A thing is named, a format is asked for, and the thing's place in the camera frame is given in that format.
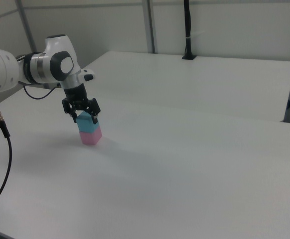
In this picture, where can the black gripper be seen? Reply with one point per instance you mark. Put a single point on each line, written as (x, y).
(76, 95)

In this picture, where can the pink foam cube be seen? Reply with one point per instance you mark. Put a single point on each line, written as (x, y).
(90, 138)

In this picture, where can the blue foam cube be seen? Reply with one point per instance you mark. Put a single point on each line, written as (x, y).
(86, 123)

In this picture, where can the grey partition frame post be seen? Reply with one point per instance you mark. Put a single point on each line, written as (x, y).
(26, 25)
(149, 25)

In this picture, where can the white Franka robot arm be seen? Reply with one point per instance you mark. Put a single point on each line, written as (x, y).
(55, 64)

